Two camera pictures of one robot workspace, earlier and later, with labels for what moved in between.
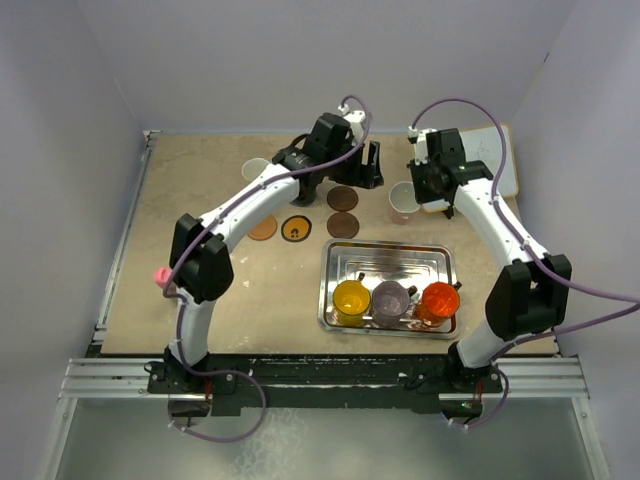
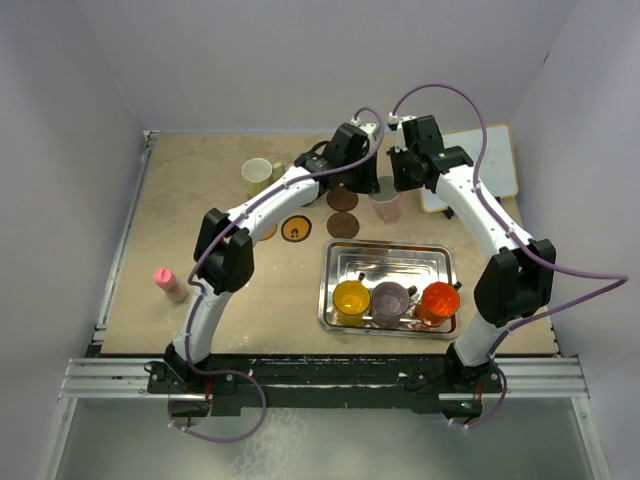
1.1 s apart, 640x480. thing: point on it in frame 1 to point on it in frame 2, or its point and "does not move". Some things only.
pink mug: x=402 y=202 to x=387 y=200
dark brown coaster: x=343 y=225 does not move
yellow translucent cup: x=350 y=301 does not move
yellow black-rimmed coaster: x=296 y=228 does not move
